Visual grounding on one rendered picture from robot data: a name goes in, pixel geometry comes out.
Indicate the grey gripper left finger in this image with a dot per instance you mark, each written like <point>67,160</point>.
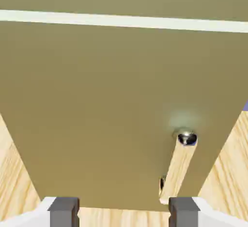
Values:
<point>62,213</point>

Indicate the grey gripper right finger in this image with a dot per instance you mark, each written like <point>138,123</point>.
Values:
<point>184,213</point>

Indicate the olive painted cabinet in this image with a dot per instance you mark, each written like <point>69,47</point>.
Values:
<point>124,20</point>

